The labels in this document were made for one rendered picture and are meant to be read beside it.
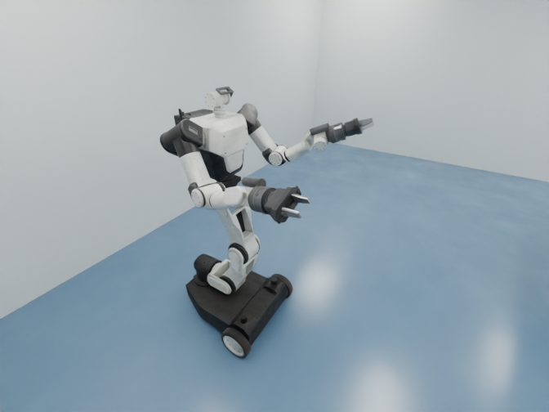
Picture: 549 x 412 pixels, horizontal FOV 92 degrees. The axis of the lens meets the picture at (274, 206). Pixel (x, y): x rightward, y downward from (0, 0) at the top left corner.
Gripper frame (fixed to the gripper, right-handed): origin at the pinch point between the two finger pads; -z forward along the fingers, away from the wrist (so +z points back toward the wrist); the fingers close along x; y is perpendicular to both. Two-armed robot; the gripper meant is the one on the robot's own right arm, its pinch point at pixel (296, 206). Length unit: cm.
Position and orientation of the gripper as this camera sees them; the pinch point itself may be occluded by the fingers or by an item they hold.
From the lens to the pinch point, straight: 76.1
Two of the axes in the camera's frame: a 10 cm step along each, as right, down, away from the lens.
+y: 5.0, 6.4, 5.8
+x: 5.5, -7.5, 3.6
